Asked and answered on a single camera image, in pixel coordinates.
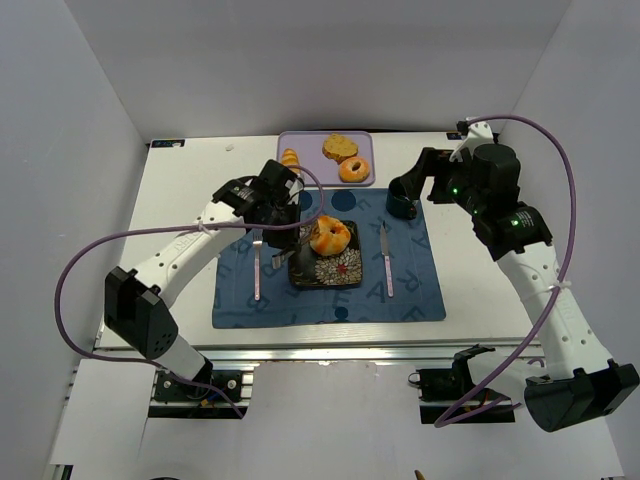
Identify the brown bread slice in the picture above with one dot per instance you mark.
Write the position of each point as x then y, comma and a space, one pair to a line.
339, 148

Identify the striped orange bread roll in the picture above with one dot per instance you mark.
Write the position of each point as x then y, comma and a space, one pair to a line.
290, 159

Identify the fork with pink handle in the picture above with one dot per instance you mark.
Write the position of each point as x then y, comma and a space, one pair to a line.
257, 246

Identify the knife with pink handle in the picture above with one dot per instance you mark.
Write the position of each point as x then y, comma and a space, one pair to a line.
387, 260

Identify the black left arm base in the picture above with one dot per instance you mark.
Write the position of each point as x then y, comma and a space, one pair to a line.
225, 395

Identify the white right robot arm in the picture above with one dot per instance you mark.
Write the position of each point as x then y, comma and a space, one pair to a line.
579, 380

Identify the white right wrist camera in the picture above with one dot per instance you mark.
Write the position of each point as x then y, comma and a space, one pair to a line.
474, 134

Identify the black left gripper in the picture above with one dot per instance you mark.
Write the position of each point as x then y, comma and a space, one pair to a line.
284, 239

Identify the black logo sticker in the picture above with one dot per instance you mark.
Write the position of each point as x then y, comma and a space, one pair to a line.
167, 143

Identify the black floral square plate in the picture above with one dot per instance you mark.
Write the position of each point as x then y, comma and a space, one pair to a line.
332, 258

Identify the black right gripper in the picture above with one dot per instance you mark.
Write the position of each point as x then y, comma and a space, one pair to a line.
417, 178

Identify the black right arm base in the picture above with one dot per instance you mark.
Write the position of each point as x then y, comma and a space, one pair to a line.
439, 388

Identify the blue patterned placemat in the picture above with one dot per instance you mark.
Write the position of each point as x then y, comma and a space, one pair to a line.
417, 292

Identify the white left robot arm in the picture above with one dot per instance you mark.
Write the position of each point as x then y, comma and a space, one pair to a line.
137, 302

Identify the aluminium front frame rail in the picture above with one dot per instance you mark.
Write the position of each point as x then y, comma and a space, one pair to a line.
413, 353

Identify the dark green mug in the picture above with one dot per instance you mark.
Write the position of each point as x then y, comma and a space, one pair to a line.
398, 202

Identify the sugared orange donut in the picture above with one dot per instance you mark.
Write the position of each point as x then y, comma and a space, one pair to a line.
354, 170

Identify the lilac plastic tray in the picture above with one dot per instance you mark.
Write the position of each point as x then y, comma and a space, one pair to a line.
308, 147

